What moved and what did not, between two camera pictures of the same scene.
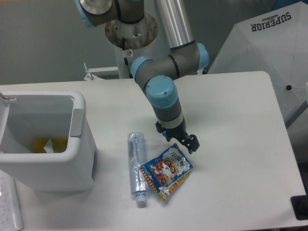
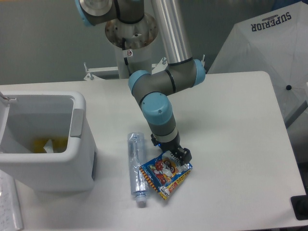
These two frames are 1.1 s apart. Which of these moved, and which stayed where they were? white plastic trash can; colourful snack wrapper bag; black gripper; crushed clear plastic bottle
Moved: black gripper
Stayed: white plastic trash can; crushed clear plastic bottle; colourful snack wrapper bag
